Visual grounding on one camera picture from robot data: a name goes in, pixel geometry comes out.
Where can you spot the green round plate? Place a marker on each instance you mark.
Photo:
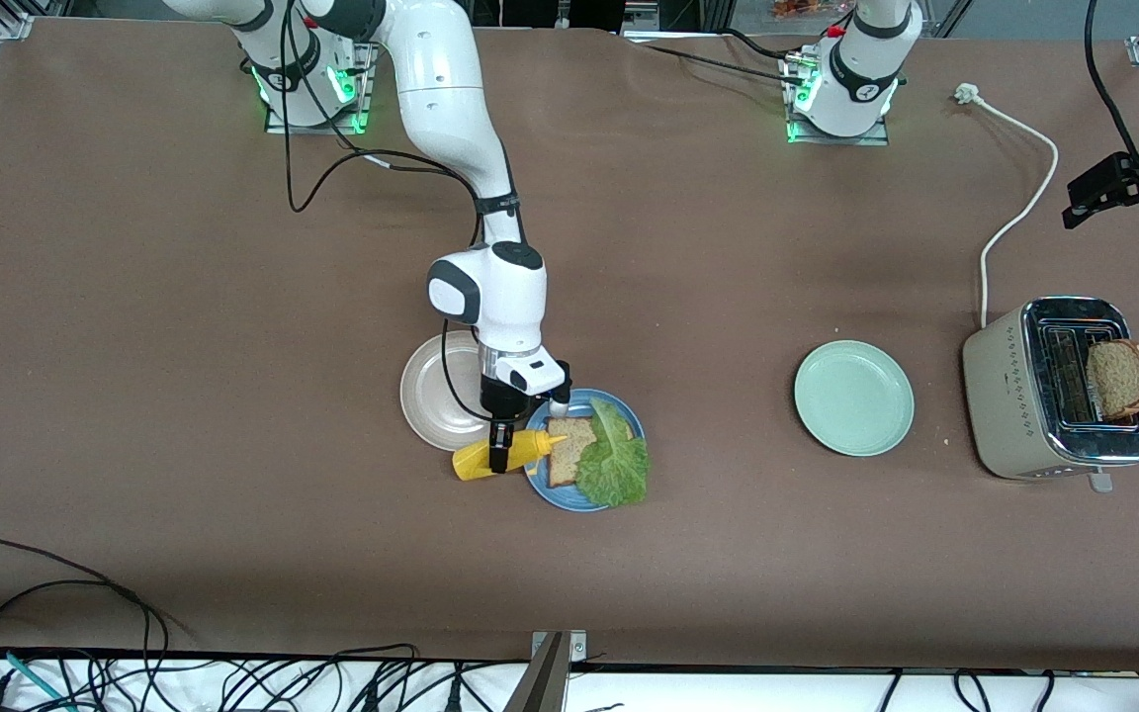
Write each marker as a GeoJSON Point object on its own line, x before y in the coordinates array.
{"type": "Point", "coordinates": [854, 398]}

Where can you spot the blue round plate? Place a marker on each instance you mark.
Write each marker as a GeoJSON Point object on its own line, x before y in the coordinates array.
{"type": "Point", "coordinates": [555, 496]}

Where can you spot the grey metal table bracket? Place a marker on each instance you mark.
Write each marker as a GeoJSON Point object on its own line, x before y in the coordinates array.
{"type": "Point", "coordinates": [545, 682]}

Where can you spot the brown bread slice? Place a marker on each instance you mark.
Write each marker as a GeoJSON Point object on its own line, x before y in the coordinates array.
{"type": "Point", "coordinates": [568, 463]}
{"type": "Point", "coordinates": [1118, 381]}

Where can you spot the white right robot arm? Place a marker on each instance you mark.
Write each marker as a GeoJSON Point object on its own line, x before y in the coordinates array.
{"type": "Point", "coordinates": [441, 89]}

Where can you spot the beige chrome toaster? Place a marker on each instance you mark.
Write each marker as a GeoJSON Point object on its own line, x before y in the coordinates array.
{"type": "Point", "coordinates": [1009, 396]}

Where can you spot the yellow squeeze bottle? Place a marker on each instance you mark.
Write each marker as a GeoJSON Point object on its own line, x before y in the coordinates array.
{"type": "Point", "coordinates": [471, 462]}

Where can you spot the green lettuce leaf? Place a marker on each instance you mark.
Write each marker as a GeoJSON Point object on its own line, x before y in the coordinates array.
{"type": "Point", "coordinates": [614, 465]}

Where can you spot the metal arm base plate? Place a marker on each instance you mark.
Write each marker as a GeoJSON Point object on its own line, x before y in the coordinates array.
{"type": "Point", "coordinates": [836, 140]}
{"type": "Point", "coordinates": [368, 99]}

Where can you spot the beige round plate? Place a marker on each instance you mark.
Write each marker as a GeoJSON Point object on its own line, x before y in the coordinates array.
{"type": "Point", "coordinates": [426, 396]}

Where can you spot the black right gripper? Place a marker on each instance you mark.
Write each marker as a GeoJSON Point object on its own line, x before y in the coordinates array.
{"type": "Point", "coordinates": [501, 407]}

